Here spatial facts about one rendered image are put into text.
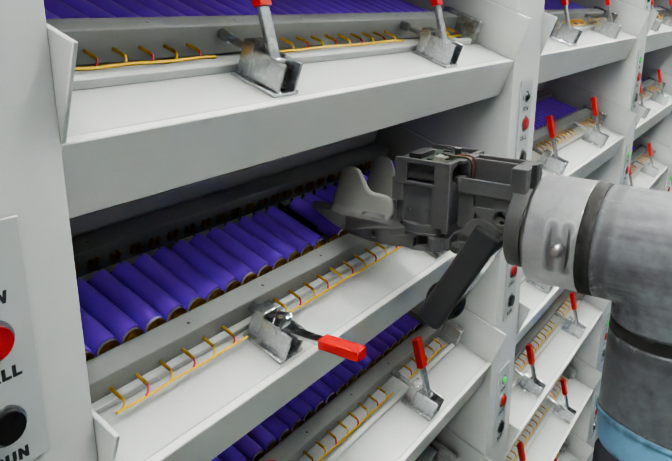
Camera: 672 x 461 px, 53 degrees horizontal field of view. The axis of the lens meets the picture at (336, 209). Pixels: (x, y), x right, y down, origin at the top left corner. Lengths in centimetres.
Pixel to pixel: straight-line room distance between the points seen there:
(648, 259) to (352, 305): 25
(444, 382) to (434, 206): 35
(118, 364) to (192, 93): 18
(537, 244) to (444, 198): 9
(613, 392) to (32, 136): 45
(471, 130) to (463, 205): 29
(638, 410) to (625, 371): 3
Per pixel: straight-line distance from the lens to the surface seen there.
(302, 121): 49
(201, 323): 50
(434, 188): 58
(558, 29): 111
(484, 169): 59
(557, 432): 156
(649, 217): 53
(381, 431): 79
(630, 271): 53
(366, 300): 62
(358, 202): 63
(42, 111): 34
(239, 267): 58
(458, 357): 94
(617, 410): 59
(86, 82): 41
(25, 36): 33
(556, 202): 54
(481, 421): 101
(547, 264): 55
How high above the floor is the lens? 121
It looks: 17 degrees down
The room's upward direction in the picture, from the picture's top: straight up
